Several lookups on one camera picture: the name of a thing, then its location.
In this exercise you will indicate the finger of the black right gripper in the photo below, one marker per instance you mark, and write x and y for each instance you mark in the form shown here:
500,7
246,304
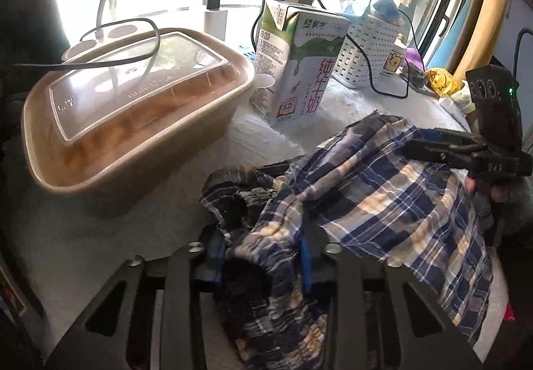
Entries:
438,145

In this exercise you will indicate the blue plaid pants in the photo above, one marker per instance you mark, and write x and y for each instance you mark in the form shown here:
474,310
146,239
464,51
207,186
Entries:
366,196

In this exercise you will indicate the yellow curtain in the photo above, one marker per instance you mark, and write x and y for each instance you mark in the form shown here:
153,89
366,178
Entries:
482,37

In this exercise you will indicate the purple cloth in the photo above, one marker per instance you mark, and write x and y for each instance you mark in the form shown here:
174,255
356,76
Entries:
412,56

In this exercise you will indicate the beige plastic food container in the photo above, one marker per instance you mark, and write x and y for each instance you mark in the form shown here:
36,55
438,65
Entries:
119,118

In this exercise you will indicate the green white milk carton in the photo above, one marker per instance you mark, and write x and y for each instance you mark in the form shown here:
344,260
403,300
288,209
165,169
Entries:
298,46

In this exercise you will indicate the yellow cloth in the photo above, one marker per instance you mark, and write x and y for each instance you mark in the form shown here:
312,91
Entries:
442,82

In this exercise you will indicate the white perforated plastic basket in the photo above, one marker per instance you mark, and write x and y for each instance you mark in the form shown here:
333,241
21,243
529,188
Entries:
374,27

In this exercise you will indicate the white power adapter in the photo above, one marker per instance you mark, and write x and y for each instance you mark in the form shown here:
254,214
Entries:
215,22

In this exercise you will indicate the right hand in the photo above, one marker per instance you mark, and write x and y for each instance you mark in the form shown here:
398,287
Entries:
491,202

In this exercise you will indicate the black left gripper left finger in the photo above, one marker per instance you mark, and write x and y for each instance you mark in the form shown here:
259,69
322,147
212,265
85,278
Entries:
115,330

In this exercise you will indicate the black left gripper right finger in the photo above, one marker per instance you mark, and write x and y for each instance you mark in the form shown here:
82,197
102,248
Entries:
379,315

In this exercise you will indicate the black desk lamp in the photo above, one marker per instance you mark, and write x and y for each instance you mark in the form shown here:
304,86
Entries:
101,36

